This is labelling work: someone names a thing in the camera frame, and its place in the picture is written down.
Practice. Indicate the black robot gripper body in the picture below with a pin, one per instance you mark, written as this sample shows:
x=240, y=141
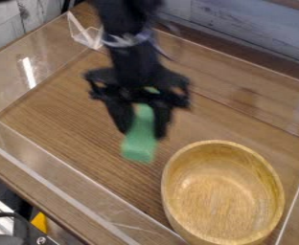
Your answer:
x=137, y=78

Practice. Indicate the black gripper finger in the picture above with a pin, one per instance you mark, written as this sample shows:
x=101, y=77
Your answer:
x=121, y=113
x=163, y=113

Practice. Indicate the green rectangular block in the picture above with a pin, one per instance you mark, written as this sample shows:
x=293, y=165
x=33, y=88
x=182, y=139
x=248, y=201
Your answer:
x=139, y=144

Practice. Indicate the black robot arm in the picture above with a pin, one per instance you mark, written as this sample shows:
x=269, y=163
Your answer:
x=128, y=20

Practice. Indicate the brown wooden bowl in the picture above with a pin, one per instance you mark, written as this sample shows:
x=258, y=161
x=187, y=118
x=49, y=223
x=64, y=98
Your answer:
x=223, y=195

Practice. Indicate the yellow black device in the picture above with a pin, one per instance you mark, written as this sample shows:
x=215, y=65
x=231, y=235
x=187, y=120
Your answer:
x=32, y=230

